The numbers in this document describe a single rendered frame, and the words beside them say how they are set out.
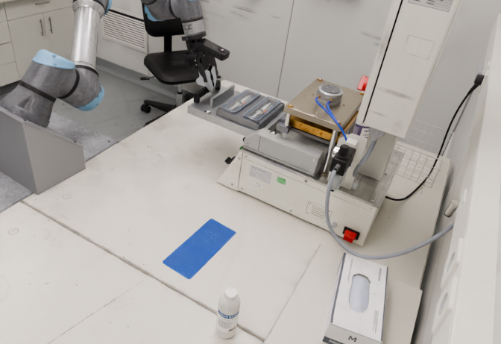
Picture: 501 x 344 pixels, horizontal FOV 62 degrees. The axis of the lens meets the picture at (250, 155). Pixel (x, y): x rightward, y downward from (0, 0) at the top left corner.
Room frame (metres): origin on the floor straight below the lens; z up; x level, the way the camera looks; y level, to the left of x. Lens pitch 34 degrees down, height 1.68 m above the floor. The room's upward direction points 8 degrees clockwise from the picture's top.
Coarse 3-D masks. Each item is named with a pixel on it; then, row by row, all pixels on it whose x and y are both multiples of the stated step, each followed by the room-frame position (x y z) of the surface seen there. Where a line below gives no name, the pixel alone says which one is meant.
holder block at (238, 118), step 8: (264, 96) 1.40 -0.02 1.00; (248, 104) 1.31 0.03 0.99; (280, 104) 1.35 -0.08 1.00; (216, 112) 1.25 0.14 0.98; (224, 112) 1.24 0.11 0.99; (240, 112) 1.25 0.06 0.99; (272, 112) 1.28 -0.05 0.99; (232, 120) 1.23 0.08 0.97; (240, 120) 1.21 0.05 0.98; (248, 120) 1.20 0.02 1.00; (264, 120) 1.22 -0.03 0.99; (256, 128) 1.19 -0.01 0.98
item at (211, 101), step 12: (204, 96) 1.37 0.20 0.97; (216, 96) 1.31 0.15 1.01; (228, 96) 1.39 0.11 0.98; (192, 108) 1.28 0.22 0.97; (204, 108) 1.28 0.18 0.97; (216, 108) 1.30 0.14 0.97; (216, 120) 1.24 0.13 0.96; (228, 120) 1.23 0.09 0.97; (276, 120) 1.28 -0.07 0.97; (240, 132) 1.20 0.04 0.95; (252, 132) 1.18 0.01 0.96
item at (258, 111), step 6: (264, 102) 1.33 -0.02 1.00; (270, 102) 1.34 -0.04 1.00; (276, 102) 1.34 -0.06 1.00; (252, 108) 1.27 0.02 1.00; (258, 108) 1.28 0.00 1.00; (264, 108) 1.28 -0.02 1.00; (270, 108) 1.29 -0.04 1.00; (246, 114) 1.22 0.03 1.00; (252, 114) 1.23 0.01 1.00; (258, 114) 1.24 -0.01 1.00; (264, 114) 1.24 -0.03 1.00
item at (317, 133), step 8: (296, 120) 1.13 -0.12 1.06; (304, 120) 1.14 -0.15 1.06; (352, 120) 1.20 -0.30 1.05; (296, 128) 1.13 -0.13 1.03; (304, 128) 1.12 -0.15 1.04; (312, 128) 1.11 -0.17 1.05; (320, 128) 1.10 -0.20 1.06; (328, 128) 1.11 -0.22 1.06; (344, 128) 1.13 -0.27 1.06; (312, 136) 1.11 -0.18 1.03; (320, 136) 1.08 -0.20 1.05; (328, 136) 1.09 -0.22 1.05; (328, 144) 1.09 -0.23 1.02; (336, 144) 1.08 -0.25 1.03
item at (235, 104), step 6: (246, 90) 1.40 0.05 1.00; (252, 90) 1.41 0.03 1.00; (240, 96) 1.35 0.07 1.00; (246, 96) 1.36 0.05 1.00; (252, 96) 1.36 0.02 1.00; (228, 102) 1.29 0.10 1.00; (234, 102) 1.30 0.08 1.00; (240, 102) 1.30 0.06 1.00; (246, 102) 1.31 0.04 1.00; (228, 108) 1.25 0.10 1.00; (234, 108) 1.25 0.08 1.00
